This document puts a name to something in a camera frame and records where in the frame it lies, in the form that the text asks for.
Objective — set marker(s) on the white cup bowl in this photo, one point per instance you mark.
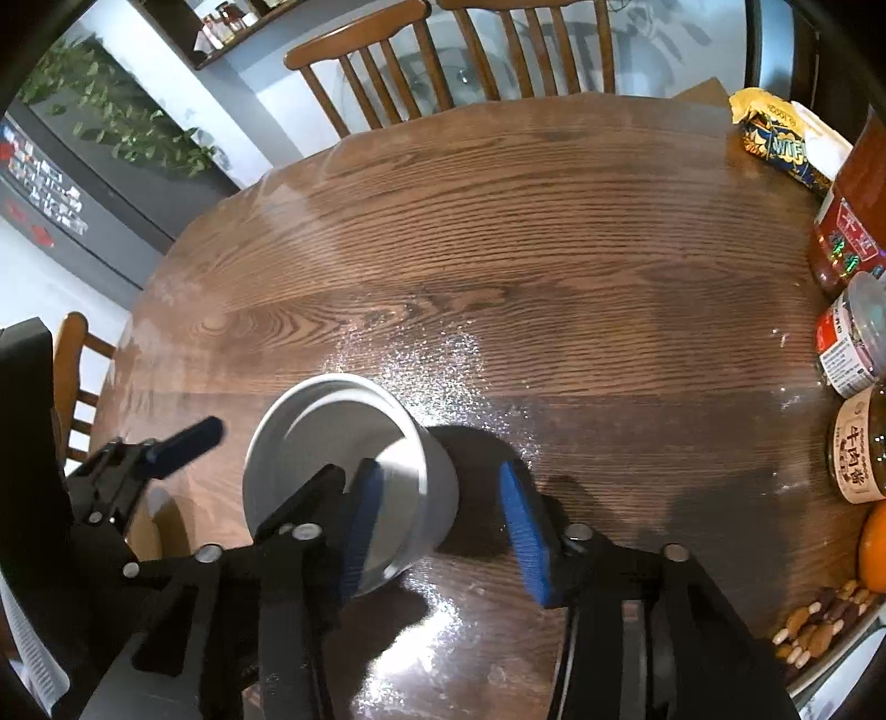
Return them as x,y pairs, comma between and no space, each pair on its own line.
332,429

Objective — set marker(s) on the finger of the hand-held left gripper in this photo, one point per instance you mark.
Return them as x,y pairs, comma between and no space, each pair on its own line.
187,443

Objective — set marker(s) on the pile of mixed nuts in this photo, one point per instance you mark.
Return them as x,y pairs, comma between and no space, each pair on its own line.
824,616

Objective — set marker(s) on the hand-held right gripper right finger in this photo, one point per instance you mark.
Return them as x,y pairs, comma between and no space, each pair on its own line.
522,533

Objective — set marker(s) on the orange fruit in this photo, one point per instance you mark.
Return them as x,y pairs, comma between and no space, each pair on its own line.
875,547

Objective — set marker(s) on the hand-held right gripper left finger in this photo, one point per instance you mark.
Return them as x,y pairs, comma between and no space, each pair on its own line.
360,526

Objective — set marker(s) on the jar with red label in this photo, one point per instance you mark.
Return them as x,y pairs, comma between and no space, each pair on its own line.
851,339

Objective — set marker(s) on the yellow and blue snack packet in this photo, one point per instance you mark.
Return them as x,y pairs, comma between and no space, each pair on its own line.
768,138

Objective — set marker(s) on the white packet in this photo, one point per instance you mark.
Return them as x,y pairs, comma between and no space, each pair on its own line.
824,152

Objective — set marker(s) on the grey refrigerator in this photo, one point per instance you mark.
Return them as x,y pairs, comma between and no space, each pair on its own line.
104,208

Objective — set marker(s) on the green trailing plant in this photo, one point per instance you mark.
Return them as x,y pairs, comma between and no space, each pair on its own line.
104,118

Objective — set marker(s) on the flat cardboard piece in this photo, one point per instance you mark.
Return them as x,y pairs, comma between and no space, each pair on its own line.
706,93

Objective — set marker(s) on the dark wooden wall shelf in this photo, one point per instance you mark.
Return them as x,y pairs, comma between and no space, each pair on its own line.
221,55

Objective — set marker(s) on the jar with beige label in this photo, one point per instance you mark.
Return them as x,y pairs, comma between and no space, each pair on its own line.
858,450

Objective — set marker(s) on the large red sauce jar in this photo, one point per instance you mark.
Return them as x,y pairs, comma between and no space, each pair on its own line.
858,208

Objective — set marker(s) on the group of fridge magnets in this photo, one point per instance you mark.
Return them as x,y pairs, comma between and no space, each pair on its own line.
41,180

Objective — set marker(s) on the grey snack plate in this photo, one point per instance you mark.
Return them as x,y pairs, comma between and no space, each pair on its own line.
848,658

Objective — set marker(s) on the wooden chair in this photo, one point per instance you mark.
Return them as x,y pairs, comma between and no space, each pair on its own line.
477,55
360,34
69,346

